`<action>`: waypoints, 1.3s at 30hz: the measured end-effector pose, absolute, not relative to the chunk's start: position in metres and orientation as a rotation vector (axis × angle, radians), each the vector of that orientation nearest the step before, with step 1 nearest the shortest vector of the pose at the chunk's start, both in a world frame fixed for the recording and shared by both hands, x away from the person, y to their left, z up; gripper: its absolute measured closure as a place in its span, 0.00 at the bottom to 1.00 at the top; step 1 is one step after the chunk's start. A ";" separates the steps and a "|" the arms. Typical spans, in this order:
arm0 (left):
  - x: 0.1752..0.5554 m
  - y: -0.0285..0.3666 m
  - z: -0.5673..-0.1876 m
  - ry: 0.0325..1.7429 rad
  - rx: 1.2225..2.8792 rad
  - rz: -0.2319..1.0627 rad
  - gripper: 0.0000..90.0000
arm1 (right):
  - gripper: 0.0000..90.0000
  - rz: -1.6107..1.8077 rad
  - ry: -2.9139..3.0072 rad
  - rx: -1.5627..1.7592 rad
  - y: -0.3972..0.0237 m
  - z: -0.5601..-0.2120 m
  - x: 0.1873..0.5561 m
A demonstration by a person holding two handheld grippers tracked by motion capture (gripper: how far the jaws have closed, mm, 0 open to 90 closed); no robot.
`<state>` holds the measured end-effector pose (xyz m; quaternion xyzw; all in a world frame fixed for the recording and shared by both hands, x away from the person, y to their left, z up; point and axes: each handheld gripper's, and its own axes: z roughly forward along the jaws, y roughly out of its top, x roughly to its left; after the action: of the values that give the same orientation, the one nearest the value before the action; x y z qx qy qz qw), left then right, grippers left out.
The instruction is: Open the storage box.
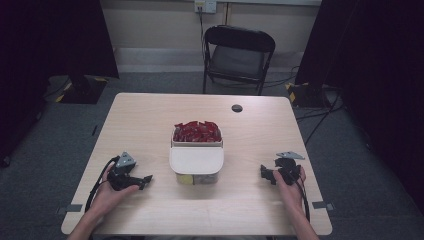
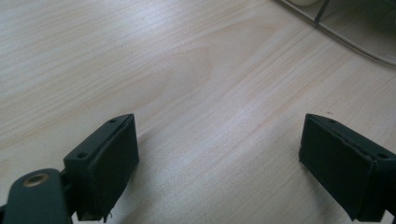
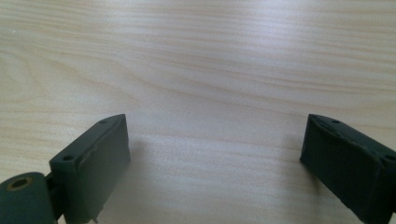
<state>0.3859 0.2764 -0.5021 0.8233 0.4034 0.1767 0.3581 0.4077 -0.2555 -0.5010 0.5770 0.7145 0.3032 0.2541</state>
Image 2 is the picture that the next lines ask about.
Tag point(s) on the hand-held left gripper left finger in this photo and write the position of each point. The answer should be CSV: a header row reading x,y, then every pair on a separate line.
x,y
102,168

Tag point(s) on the white divided storage box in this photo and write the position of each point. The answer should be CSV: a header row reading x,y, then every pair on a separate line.
x,y
367,31

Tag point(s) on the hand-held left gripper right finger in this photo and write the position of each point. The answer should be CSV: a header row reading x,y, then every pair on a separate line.
x,y
339,168

